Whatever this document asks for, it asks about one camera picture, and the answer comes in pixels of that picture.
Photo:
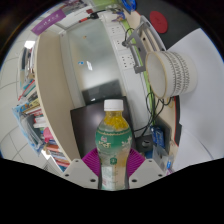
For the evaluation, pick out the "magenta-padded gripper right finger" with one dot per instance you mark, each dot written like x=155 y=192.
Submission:
x=146 y=172

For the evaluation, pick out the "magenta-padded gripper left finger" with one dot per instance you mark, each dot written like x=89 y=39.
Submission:
x=80 y=173

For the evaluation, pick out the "clear green-labelled drink bottle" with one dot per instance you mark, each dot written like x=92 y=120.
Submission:
x=113 y=146

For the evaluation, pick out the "clear plastic container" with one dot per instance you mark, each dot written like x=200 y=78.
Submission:
x=163 y=158

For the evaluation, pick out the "small blue box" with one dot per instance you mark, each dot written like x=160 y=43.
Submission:
x=158 y=136

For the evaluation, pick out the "black computer monitor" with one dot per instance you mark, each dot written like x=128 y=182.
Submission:
x=85 y=128

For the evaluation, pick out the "blank white paper sheet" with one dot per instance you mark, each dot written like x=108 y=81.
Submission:
x=206 y=110

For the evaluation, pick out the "white patterned cup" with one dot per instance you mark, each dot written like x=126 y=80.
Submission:
x=178 y=73

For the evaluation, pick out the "grey metal laptop stand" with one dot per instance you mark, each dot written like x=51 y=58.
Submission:
x=140 y=56

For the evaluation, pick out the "flat round red coaster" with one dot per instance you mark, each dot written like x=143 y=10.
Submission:
x=158 y=21

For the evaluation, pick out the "purple hanging banner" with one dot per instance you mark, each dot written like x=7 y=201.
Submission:
x=48 y=21

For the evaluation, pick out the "black desk mat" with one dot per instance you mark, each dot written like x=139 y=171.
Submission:
x=193 y=16

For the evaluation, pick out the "group photo poster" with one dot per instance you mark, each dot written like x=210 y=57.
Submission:
x=75 y=6

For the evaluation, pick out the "wall shelf with books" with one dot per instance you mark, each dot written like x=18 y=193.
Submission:
x=50 y=110

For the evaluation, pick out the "white wall outlet row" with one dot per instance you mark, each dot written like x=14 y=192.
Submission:
x=121 y=46

